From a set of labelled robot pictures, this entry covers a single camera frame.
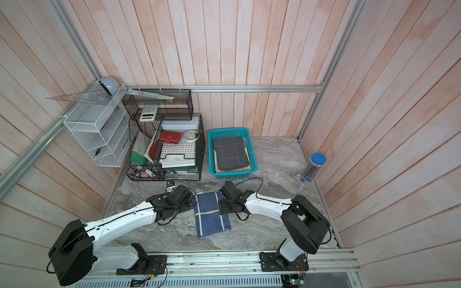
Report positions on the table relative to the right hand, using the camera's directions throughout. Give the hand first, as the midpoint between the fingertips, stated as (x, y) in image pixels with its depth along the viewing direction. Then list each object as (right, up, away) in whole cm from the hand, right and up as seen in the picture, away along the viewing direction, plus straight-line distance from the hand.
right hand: (225, 205), depth 89 cm
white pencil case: (-22, +43, +6) cm, 49 cm away
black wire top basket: (-32, +57, +17) cm, 67 cm away
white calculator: (-43, +49, +8) cm, 66 cm away
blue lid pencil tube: (+43, +23, -6) cm, 50 cm away
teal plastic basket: (-2, +40, +25) cm, 47 cm away
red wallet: (-28, +35, +1) cm, 45 cm away
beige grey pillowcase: (+13, +19, +9) cm, 24 cm away
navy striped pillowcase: (-8, -6, -5) cm, 11 cm away
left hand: (-21, +1, -4) cm, 21 cm away
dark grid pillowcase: (+3, +27, +15) cm, 31 cm away
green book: (-51, +27, +13) cm, 59 cm away
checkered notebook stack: (-20, +27, -4) cm, 34 cm away
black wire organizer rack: (-42, +17, +12) cm, 47 cm away
